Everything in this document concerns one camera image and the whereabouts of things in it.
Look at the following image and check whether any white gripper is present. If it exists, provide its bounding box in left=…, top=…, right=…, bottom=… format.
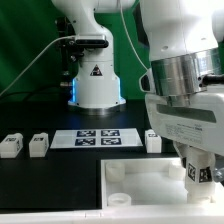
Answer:
left=145, top=91, right=224, bottom=182

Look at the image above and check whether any white square tabletop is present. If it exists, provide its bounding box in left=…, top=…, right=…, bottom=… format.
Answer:
left=100, top=157, right=224, bottom=208

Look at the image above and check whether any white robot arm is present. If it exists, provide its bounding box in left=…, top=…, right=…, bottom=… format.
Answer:
left=52, top=0, right=224, bottom=182

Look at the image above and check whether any white L-shaped obstacle fence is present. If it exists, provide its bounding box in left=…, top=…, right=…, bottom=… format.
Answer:
left=0, top=203, right=224, bottom=224

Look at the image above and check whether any white tag sheet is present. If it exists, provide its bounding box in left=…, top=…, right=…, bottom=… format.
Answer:
left=50, top=128, right=142, bottom=149

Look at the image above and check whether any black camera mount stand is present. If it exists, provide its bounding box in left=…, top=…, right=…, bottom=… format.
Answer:
left=55, top=17, right=83, bottom=88

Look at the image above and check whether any white cable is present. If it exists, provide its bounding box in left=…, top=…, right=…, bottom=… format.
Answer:
left=0, top=0, right=149, bottom=98

